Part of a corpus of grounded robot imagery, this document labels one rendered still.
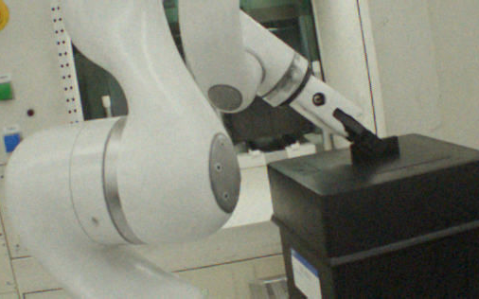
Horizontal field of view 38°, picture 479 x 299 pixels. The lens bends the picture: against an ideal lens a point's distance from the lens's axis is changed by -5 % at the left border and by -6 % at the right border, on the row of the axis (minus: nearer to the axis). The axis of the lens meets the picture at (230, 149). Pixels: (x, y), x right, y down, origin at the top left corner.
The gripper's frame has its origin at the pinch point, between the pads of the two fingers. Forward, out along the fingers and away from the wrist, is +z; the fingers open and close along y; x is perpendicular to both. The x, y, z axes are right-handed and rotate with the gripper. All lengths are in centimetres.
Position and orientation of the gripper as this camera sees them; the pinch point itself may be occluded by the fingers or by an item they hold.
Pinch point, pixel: (369, 144)
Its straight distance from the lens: 113.1
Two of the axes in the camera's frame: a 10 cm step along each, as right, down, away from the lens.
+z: 7.9, 5.6, 2.6
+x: -5.7, 8.2, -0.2
